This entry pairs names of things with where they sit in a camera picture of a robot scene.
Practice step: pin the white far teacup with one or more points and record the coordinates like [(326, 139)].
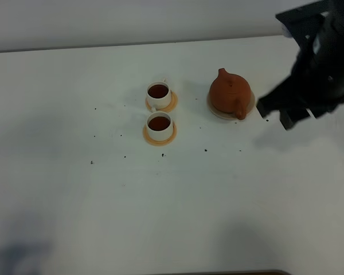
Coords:
[(158, 95)]

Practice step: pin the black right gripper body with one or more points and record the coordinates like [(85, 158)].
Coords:
[(316, 81)]

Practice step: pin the brown clay teapot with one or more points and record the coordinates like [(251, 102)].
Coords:
[(230, 94)]

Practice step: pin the beige round teapot coaster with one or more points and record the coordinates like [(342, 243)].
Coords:
[(230, 116)]

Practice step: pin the white near teacup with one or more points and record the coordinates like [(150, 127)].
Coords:
[(159, 126)]

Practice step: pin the orange far saucer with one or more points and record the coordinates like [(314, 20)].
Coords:
[(169, 108)]

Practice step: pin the white teacup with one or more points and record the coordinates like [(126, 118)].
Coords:
[(159, 126), (158, 95)]

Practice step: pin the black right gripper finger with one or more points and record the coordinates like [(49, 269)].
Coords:
[(289, 118)]

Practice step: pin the orange near saucer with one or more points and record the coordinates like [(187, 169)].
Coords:
[(149, 140)]

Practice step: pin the orange saucer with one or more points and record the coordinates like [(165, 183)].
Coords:
[(169, 108), (149, 140)]

